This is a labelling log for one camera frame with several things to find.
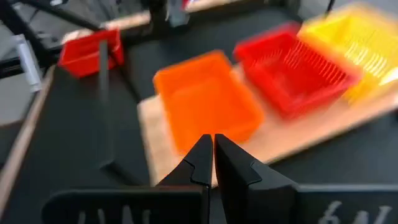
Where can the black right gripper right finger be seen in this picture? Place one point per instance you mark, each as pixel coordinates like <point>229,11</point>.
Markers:
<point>280,205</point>

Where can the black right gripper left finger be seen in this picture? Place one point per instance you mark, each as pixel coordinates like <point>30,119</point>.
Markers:
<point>155,205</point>

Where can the orange plastic basket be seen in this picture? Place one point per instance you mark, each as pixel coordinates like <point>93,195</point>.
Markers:
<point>208,102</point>

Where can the red plastic basket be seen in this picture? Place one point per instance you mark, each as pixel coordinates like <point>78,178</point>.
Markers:
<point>289,77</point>
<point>84,53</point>

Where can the yellow plastic basket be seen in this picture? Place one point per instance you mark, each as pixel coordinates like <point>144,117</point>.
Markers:
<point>357,40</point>

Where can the black table mat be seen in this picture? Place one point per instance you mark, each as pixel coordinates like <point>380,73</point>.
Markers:
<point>77,140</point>

